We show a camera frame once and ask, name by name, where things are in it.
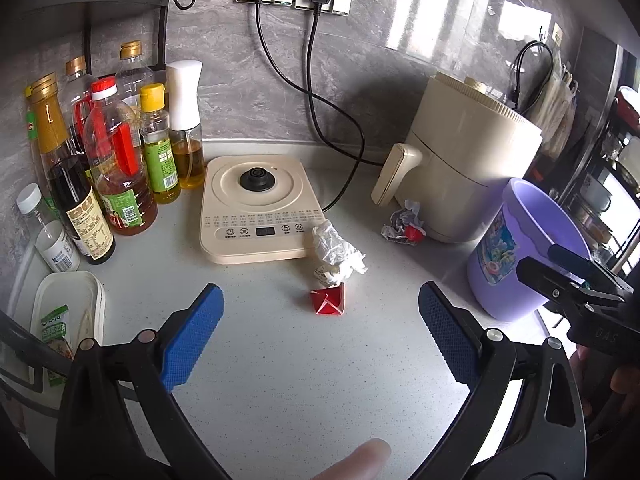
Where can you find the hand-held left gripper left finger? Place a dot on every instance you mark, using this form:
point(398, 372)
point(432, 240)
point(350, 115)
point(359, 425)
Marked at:
point(192, 340)

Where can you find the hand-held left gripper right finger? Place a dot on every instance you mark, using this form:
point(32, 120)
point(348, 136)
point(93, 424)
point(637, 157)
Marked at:
point(450, 340)

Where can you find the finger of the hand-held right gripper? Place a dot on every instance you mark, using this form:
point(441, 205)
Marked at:
point(555, 285)
point(590, 265)

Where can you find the purple plastic bucket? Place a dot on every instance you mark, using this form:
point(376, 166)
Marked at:
point(510, 285)

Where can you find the silver red wrapper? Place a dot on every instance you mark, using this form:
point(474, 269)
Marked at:
point(402, 222)

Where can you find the red wrapper piece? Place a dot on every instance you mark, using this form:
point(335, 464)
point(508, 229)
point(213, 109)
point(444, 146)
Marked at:
point(327, 302)

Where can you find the white plastic wrap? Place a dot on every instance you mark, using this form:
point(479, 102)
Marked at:
point(335, 247)

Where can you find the person's right hand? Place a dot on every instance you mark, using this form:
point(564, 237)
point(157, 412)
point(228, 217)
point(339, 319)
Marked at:
point(582, 375)

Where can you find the person's left hand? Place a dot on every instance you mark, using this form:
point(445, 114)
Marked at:
point(362, 460)

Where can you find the white cup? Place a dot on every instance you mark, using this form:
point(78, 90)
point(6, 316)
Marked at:
point(597, 192)

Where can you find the white plastic tray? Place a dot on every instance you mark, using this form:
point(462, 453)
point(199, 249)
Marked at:
point(85, 300)

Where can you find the green sachet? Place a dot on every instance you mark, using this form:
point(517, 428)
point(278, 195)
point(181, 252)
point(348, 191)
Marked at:
point(55, 325)
point(62, 360)

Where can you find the cream induction cooker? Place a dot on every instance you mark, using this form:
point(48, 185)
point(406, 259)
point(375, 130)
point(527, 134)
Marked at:
point(250, 220)

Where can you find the black kitchen shelf rack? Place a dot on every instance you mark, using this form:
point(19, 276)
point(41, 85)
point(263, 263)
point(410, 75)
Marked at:
point(600, 125)

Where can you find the cream air fryer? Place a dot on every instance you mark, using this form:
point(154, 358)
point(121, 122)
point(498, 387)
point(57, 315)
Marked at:
point(475, 160)

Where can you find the small white cap bottle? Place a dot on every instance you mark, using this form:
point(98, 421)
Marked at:
point(57, 255)

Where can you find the red cap oil bottle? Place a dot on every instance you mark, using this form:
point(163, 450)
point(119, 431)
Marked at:
point(120, 195)

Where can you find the hanging plastic bags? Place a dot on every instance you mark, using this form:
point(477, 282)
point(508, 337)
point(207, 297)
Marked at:
point(552, 105)

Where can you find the red bowl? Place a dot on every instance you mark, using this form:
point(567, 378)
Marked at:
point(629, 105)

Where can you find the yellow cap green label bottle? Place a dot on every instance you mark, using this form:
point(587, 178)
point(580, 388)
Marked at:
point(160, 160)

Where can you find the dark soy sauce bottle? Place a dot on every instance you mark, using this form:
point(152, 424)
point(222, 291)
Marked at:
point(75, 195)

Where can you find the white oil sprayer bottle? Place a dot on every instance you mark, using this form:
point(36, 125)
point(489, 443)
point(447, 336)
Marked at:
point(184, 90)

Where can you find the yellow cap sauce bottle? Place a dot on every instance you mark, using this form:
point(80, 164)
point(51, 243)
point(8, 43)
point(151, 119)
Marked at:
point(31, 127)

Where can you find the gold cap clear bottle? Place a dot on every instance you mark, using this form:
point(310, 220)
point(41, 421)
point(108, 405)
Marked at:
point(132, 75)

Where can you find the wall hook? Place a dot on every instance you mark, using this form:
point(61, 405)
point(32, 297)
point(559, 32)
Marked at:
point(550, 32)

